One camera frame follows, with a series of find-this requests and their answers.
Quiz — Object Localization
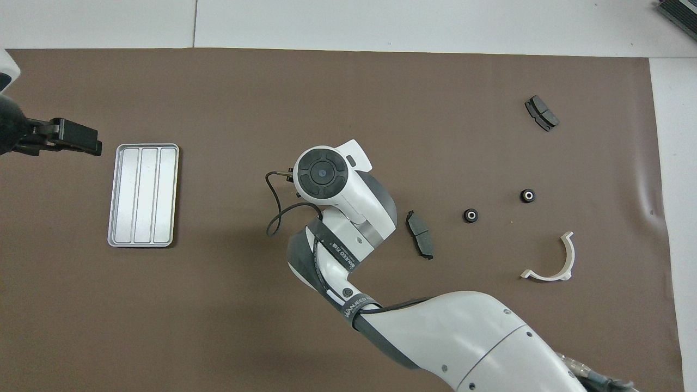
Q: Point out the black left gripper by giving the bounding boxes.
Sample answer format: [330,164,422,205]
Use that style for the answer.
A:
[0,95,102,157]

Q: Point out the silver metal tray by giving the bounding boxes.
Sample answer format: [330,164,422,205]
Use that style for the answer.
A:
[107,143,180,248]

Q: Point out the long dark brake pad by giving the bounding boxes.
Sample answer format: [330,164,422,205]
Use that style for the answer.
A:
[406,210,436,260]

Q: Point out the brown table mat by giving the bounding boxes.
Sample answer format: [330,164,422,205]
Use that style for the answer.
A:
[0,48,686,392]

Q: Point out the short dark brake pad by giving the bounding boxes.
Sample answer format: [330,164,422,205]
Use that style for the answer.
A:
[524,95,560,132]

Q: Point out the dark ribbed panel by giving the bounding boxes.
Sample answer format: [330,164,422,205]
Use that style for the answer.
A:
[655,0,697,28]

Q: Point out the white curved plastic bracket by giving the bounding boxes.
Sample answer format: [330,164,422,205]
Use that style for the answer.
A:
[520,231,576,283]

